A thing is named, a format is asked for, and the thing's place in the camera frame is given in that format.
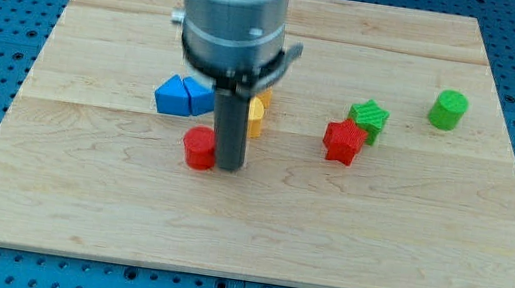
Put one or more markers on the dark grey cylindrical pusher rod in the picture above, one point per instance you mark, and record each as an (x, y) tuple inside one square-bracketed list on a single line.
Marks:
[(230, 127)]

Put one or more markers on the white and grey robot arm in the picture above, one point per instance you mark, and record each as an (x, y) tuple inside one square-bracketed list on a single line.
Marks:
[(235, 48)]

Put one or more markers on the yellow heart block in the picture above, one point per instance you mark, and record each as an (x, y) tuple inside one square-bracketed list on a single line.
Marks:
[(257, 111)]

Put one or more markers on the red star block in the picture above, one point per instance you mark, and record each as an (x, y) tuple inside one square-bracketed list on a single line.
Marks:
[(343, 141)]

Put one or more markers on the green star block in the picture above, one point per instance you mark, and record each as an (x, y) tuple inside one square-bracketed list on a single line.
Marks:
[(370, 117)]

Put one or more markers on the blue cube block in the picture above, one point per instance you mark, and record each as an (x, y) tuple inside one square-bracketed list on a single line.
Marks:
[(201, 99)]

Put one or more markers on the red cylinder block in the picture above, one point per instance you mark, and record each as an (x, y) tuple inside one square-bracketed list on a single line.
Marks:
[(199, 145)]

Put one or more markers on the blue triangular prism block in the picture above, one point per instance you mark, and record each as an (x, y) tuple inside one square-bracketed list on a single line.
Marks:
[(172, 97)]

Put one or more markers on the light wooden board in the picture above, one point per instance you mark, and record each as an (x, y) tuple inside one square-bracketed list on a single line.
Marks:
[(90, 169)]

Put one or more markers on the green cylinder block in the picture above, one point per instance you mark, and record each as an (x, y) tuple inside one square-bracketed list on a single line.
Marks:
[(448, 109)]

